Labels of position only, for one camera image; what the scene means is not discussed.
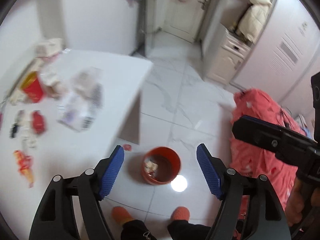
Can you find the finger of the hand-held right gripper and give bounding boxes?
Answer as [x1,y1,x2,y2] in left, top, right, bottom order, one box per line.
[232,115,318,153]

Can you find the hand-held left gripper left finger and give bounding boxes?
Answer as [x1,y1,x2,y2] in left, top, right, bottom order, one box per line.
[29,145,125,240]

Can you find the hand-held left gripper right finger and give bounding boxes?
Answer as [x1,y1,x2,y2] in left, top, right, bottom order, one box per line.
[196,144,292,240]

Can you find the orange plastic bin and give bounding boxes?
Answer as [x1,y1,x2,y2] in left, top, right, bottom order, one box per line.
[142,147,181,185]

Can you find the paper scraps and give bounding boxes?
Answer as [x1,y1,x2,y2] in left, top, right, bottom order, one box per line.
[144,156,159,178]

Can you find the orange snack wrapper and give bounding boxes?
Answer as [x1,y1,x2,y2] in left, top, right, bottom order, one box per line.
[14,150,35,188]

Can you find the beige paper bag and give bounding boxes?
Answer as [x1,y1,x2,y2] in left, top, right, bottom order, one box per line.
[40,62,67,98]

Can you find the red paper carton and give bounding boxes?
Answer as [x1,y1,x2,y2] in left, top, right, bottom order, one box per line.
[20,71,44,103]

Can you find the person's right hand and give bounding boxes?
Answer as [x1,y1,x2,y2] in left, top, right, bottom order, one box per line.
[286,177,305,227]

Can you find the pink printed blanket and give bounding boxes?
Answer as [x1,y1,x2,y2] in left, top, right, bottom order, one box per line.
[229,87,317,240]

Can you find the orange slipper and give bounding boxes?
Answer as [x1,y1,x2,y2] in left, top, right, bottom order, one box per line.
[171,206,190,222]
[111,206,134,227]

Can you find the person's left leg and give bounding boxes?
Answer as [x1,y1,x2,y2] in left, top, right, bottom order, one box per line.
[121,219,150,240]

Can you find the person's leg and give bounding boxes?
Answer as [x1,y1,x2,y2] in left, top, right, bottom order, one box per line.
[121,219,150,240]
[167,219,213,240]

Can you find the person's right leg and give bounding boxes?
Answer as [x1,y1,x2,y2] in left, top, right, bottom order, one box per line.
[167,219,213,240]

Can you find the clear plastic bag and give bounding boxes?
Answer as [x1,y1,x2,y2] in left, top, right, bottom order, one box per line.
[57,66,104,132]

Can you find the white cabinet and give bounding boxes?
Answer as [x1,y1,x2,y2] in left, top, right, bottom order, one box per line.
[200,0,280,85]

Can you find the white paper scrap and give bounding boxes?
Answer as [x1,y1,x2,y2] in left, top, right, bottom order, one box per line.
[21,137,38,151]

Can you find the pink and white small appliance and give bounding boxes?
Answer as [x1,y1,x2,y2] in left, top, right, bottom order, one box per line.
[16,110,47,134]

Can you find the white table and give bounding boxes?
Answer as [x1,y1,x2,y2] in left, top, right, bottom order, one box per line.
[0,48,154,230]

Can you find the white appliance with grey label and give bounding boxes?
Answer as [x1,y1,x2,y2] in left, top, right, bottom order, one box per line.
[230,0,320,105]

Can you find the beige padded jacket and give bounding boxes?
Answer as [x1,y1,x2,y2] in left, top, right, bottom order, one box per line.
[236,0,272,43]

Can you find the white tissue pack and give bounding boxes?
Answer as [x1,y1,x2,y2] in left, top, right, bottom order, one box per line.
[36,38,64,57]

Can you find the white door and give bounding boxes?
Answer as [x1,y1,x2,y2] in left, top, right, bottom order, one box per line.
[162,0,218,43]

